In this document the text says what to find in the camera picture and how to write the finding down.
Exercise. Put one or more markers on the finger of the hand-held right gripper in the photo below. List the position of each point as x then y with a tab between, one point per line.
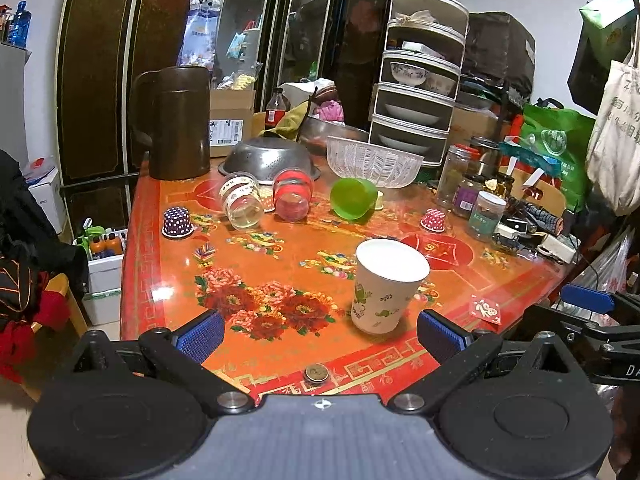
587	297
550	322

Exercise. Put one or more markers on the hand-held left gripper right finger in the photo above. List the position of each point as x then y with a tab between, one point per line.
442	336

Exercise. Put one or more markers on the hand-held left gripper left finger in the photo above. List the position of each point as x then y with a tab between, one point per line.
200	336

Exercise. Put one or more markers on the white printed paper cup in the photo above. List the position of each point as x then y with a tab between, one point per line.
382	290

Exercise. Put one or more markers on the purple polka dot cupcake cup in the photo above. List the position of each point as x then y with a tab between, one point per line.
177	222

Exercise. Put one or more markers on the red polka dot cupcake cup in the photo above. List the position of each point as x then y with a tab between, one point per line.
433	220

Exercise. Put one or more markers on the clear labelled glass cup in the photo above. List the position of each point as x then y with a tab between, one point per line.
242	202

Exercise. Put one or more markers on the green plastic cup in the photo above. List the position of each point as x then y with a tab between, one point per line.
352	199

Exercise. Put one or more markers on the red paper sticker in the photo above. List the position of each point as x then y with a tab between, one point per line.
485	308

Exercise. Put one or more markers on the white power strip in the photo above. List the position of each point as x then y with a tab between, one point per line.
557	249

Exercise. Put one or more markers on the white box of bottles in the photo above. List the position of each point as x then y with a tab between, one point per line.
102	270

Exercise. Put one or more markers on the round metal coin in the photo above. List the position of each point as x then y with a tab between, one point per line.
316	373

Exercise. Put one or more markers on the glass jar with white lid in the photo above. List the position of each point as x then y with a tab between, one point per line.
486	215

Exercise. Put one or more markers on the wooden chair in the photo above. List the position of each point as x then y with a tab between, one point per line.
65	305

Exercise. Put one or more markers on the purple labelled glass jar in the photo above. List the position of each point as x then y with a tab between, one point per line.
467	197

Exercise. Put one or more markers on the green shopping bag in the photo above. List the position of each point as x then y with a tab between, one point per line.
555	150

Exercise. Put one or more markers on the glass jar with red lid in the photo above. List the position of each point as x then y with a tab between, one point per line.
452	177

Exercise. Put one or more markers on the beige canvas tote bag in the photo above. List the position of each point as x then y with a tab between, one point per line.
617	135

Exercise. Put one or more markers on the red striped glass jar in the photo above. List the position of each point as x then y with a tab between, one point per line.
291	195

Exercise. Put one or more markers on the clear patterned glass bowl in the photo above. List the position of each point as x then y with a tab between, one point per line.
375	162

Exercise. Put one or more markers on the metal colander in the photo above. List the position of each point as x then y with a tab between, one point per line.
265	157

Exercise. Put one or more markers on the dark clothing pile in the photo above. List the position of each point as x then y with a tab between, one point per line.
30	240

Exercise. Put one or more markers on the white plate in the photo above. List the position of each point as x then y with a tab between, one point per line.
410	115
402	142

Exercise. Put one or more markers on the white cardboard box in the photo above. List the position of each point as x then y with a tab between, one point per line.
47	200

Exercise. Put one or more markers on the brown plastic pitcher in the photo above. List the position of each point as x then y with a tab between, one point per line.
177	125

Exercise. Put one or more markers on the yellow-green cloth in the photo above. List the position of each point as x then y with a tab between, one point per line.
287	122

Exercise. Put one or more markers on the metal basin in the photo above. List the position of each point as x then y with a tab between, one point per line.
330	132

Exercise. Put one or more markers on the cola bottle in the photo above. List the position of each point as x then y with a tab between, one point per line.
276	110

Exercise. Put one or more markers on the green gift bag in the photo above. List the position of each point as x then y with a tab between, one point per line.
600	50

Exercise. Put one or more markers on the pink cloth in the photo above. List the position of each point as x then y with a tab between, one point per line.
332	111

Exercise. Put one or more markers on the dark fabric bag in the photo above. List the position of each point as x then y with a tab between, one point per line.
500	50

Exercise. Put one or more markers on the patterned ceramic bowl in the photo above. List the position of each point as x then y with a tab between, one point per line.
409	74

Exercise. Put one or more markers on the dark lacquered wardrobe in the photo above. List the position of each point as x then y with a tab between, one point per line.
100	60

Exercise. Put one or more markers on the grey stacked dish rack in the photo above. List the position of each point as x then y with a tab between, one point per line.
425	40

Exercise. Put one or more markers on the grey refrigerator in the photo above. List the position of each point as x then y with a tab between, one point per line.
12	105

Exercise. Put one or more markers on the clear plastic snack bag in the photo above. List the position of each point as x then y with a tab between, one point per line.
201	32

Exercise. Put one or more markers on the blue plastic bottle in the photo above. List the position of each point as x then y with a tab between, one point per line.
19	25

